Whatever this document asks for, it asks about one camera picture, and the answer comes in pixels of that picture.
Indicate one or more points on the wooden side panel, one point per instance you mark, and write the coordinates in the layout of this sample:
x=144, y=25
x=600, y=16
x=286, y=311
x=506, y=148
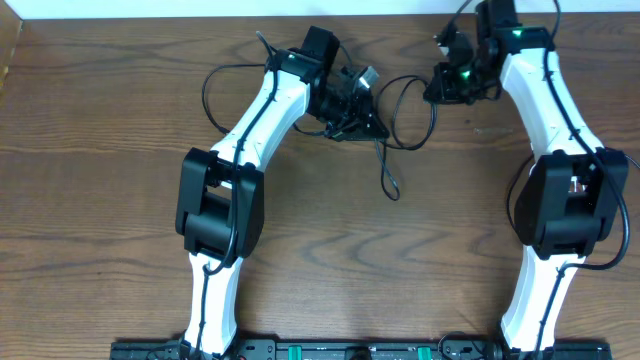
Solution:
x=10, y=27

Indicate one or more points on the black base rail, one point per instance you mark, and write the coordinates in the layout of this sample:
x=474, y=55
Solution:
x=456, y=348

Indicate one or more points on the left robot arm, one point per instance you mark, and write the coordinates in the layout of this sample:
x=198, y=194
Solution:
x=220, y=209

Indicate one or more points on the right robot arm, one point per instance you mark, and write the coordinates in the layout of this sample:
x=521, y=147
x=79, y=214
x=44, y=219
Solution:
x=574, y=185

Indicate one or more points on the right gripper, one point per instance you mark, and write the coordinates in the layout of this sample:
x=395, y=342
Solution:
x=445, y=93

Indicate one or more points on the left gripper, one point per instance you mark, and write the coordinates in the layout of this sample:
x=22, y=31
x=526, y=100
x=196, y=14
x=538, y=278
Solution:
x=364, y=129

